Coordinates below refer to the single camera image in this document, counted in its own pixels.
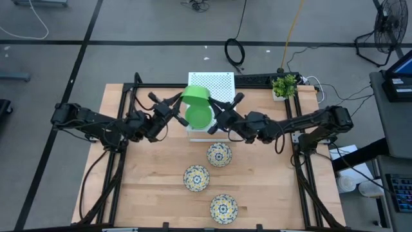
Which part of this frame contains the black floor fan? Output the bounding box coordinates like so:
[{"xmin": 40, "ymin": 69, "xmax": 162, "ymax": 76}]
[{"xmin": 353, "ymin": 0, "xmax": 410, "ymax": 68}]

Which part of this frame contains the white perforated shelf riser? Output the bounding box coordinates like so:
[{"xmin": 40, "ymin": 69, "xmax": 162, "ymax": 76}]
[{"xmin": 186, "ymin": 71, "xmax": 237, "ymax": 143}]

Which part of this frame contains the green plastic mini bowl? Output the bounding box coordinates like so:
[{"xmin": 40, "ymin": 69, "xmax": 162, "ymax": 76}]
[
  {"xmin": 184, "ymin": 104, "xmax": 214, "ymax": 130},
  {"xmin": 180, "ymin": 84, "xmax": 212, "ymax": 108}
]

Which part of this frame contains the yellow hanging power cable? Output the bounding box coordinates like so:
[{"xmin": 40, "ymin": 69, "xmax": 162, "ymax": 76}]
[{"xmin": 279, "ymin": 0, "xmax": 306, "ymax": 73}]

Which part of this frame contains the white paper sheet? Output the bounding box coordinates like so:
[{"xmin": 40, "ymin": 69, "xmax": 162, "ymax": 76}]
[{"xmin": 328, "ymin": 144, "xmax": 371, "ymax": 181}]

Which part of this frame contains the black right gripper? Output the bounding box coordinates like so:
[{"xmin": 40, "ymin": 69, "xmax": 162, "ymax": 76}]
[{"xmin": 207, "ymin": 92, "xmax": 250, "ymax": 143}]

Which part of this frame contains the black coiled floor cable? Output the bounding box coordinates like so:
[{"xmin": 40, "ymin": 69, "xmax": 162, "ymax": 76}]
[{"xmin": 223, "ymin": 0, "xmax": 248, "ymax": 74}]

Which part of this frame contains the black labelled device box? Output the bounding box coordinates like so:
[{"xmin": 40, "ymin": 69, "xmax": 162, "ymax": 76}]
[{"xmin": 382, "ymin": 76, "xmax": 412, "ymax": 103}]

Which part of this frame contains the black keyboard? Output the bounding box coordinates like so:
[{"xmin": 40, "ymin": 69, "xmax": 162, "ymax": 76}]
[{"xmin": 385, "ymin": 173, "xmax": 412, "ymax": 214}]

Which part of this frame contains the black desk support beam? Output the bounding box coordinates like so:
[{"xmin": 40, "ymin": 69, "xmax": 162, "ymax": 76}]
[{"xmin": 331, "ymin": 137, "xmax": 390, "ymax": 172}]

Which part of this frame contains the green plant in white pot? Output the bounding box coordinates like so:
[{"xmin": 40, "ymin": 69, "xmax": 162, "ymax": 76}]
[{"xmin": 271, "ymin": 73, "xmax": 299, "ymax": 102}]

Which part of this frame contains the grey cart base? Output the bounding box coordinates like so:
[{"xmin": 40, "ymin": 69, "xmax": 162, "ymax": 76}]
[{"xmin": 12, "ymin": 0, "xmax": 69, "ymax": 8}]

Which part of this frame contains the white floor cable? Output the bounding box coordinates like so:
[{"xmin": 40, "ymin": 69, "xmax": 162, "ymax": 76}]
[{"xmin": 0, "ymin": 0, "xmax": 50, "ymax": 41}]

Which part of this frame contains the black aluminium table frame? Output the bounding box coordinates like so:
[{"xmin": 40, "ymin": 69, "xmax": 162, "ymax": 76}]
[{"xmin": 71, "ymin": 72, "xmax": 348, "ymax": 232}]

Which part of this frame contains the black power strip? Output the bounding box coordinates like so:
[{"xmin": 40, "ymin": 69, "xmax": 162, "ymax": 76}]
[{"xmin": 234, "ymin": 73, "xmax": 302, "ymax": 88}]

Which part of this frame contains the black computer monitor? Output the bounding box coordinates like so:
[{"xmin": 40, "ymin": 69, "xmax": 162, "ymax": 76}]
[{"xmin": 384, "ymin": 48, "xmax": 412, "ymax": 79}]

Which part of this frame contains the grey floor stand base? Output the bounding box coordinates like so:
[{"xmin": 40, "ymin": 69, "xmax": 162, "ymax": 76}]
[{"xmin": 0, "ymin": 72, "xmax": 32, "ymax": 82}]

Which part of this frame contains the grey keyboard desk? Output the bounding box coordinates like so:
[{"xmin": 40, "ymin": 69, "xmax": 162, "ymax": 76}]
[{"xmin": 375, "ymin": 154, "xmax": 412, "ymax": 232}]

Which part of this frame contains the white round lid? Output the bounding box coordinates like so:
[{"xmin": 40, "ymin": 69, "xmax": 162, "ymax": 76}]
[
  {"xmin": 357, "ymin": 179, "xmax": 384, "ymax": 198},
  {"xmin": 336, "ymin": 175, "xmax": 357, "ymax": 194}
]

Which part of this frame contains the yellow floral mini bowl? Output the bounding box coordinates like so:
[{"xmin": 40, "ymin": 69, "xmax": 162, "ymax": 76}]
[
  {"xmin": 209, "ymin": 193, "xmax": 239, "ymax": 226},
  {"xmin": 206, "ymin": 142, "xmax": 233, "ymax": 168},
  {"xmin": 183, "ymin": 164, "xmax": 211, "ymax": 193}
]

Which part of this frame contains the black left arm base cable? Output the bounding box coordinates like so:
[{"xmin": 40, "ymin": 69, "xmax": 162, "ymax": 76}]
[{"xmin": 79, "ymin": 148, "xmax": 112, "ymax": 223}]

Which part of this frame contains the black tangled cable bundle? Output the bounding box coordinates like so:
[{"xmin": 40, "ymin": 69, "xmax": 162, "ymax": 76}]
[{"xmin": 180, "ymin": 0, "xmax": 211, "ymax": 14}]

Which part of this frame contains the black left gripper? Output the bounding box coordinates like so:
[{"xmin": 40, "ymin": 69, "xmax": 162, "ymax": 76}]
[{"xmin": 146, "ymin": 92, "xmax": 190, "ymax": 143}]

